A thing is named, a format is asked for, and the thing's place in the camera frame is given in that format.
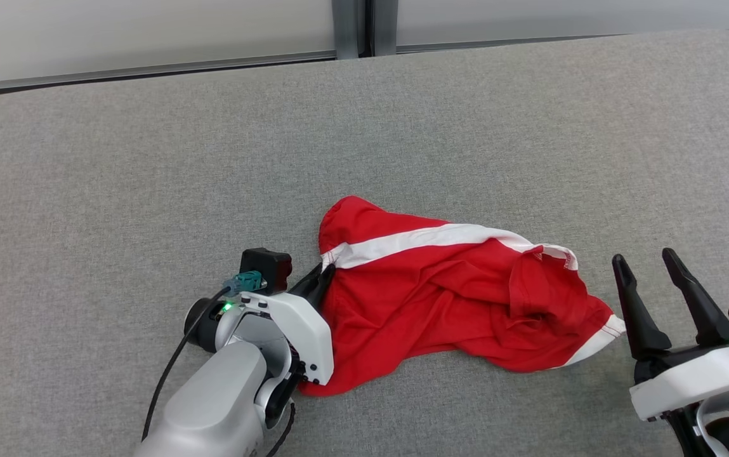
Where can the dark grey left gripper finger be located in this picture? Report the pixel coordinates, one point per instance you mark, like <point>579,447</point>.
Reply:
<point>324,289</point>
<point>309,284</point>

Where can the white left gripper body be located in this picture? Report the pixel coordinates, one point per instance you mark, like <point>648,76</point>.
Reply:
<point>304,330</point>

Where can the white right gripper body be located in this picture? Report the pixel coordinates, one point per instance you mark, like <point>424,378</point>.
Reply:
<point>694,381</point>

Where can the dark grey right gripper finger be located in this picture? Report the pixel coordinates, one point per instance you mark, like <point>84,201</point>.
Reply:
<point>707,317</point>
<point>643,324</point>

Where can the red shorts with white band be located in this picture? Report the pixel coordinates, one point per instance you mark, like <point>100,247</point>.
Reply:
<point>434,298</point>

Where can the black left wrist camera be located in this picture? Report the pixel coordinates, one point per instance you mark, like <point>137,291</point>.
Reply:
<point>268,270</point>

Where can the teal left camera connector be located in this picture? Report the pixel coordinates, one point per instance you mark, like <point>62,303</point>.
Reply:
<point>245,281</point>

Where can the grey partition post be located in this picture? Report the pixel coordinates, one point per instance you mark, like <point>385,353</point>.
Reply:
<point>385,26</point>
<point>346,28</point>

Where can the grey partition base rail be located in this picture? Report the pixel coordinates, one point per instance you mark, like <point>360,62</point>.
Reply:
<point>148,71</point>
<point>561,39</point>

